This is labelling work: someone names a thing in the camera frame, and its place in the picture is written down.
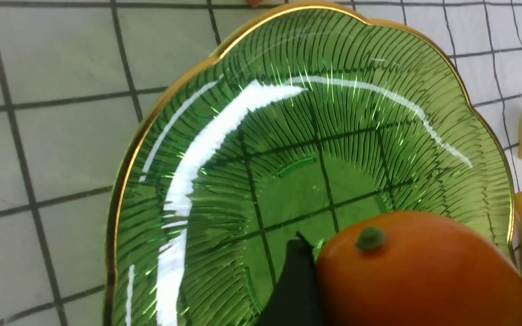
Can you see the orange yellow toy mango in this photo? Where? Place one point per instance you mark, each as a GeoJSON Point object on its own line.
{"type": "Point", "coordinates": [416, 269]}

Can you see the orange foam cube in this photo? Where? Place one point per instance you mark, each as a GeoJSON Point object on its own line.
{"type": "Point", "coordinates": [257, 4]}

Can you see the green glass leaf plate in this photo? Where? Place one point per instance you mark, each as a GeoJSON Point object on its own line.
{"type": "Point", "coordinates": [308, 118]}

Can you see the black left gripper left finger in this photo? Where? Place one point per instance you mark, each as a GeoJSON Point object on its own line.
{"type": "Point", "coordinates": [295, 298]}

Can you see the white checkered tablecloth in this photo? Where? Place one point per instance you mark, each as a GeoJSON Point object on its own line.
{"type": "Point", "coordinates": [78, 76]}

